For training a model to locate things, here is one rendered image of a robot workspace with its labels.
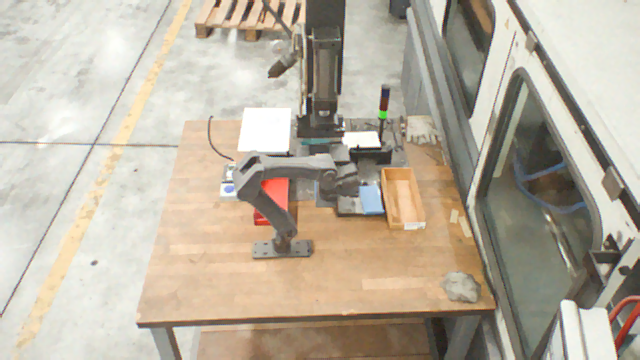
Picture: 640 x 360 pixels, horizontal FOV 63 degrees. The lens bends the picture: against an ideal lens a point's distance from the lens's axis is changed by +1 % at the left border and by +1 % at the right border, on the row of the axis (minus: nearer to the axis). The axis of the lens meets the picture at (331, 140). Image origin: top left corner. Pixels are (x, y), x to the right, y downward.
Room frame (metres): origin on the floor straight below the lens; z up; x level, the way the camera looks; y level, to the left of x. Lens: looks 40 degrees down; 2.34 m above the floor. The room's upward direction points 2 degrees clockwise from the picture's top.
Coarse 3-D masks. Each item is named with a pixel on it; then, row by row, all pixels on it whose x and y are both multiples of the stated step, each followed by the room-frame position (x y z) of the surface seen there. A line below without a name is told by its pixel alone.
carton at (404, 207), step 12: (384, 168) 1.46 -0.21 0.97; (396, 168) 1.46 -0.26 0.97; (408, 168) 1.47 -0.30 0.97; (384, 180) 1.40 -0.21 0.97; (396, 180) 1.46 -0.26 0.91; (408, 180) 1.46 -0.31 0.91; (384, 192) 1.37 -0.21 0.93; (396, 192) 1.39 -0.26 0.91; (408, 192) 1.40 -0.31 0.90; (384, 204) 1.33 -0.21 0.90; (396, 204) 1.33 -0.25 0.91; (408, 204) 1.33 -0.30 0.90; (420, 204) 1.28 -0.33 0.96; (396, 216) 1.27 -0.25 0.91; (408, 216) 1.27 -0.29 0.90; (420, 216) 1.25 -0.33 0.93; (396, 228) 1.21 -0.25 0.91; (408, 228) 1.22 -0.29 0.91; (420, 228) 1.22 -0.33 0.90
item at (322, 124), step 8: (320, 112) 1.51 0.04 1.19; (328, 112) 1.51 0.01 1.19; (304, 120) 1.52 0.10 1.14; (312, 120) 1.50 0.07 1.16; (320, 120) 1.47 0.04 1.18; (328, 120) 1.48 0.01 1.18; (336, 120) 1.51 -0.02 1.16; (304, 128) 1.47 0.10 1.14; (312, 128) 1.48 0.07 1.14; (320, 128) 1.46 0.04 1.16; (328, 128) 1.46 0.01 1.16; (336, 128) 1.48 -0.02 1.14; (344, 128) 1.48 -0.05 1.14; (304, 136) 1.46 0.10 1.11; (312, 136) 1.46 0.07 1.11; (320, 136) 1.47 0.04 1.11; (328, 136) 1.47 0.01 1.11; (336, 136) 1.47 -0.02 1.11
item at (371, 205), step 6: (372, 186) 1.40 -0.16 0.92; (360, 192) 1.37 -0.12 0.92; (366, 192) 1.37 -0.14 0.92; (372, 192) 1.37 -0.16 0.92; (378, 192) 1.37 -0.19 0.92; (366, 198) 1.34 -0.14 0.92; (372, 198) 1.34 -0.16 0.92; (378, 198) 1.34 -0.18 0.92; (366, 204) 1.31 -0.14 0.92; (372, 204) 1.31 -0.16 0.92; (378, 204) 1.31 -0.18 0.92; (366, 210) 1.28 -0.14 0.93; (372, 210) 1.28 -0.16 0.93; (378, 210) 1.28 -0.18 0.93
